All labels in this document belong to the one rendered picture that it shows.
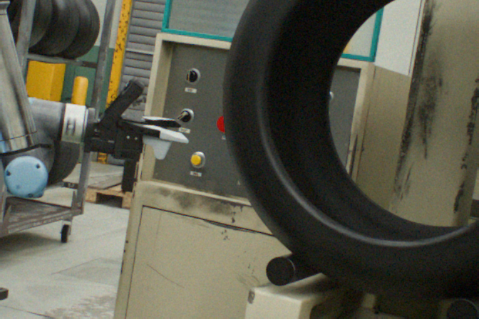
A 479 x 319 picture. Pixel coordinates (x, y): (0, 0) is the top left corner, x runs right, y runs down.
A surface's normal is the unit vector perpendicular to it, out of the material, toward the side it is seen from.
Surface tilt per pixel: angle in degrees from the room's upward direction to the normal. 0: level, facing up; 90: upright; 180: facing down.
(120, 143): 98
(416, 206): 90
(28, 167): 90
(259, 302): 90
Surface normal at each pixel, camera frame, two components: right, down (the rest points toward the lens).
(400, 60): -0.25, 0.01
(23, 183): 0.18, 0.08
